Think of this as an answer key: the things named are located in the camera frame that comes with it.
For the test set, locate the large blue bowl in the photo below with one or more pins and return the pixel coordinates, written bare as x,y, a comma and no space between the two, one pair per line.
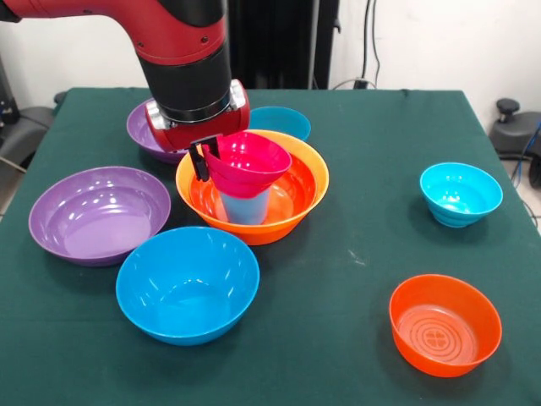
186,279

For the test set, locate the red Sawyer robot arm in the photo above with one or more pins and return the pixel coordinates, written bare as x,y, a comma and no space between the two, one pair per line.
186,76

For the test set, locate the dark grey pedestal foot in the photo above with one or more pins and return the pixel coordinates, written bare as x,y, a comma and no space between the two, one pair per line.
515,131
29,122

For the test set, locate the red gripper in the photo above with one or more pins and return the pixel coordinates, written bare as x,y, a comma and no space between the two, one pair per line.
198,131

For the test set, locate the cyan ribbed bowl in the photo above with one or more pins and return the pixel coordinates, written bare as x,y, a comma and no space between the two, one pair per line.
460,190

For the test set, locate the blue cup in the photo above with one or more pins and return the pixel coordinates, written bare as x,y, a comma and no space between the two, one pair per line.
245,209

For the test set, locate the large orange bowl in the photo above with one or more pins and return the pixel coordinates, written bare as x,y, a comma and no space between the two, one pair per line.
262,237

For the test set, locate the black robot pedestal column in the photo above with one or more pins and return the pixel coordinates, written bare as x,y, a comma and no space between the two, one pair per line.
274,42

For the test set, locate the purple bowl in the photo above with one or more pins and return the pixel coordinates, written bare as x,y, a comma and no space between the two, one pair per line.
97,215
139,131

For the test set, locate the dark green tablecloth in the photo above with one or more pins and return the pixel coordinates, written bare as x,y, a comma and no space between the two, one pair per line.
338,380

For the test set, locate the glossy red bowl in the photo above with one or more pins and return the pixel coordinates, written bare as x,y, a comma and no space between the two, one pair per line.
291,194

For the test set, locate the magenta bowl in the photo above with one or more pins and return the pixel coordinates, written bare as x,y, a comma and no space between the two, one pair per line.
249,165

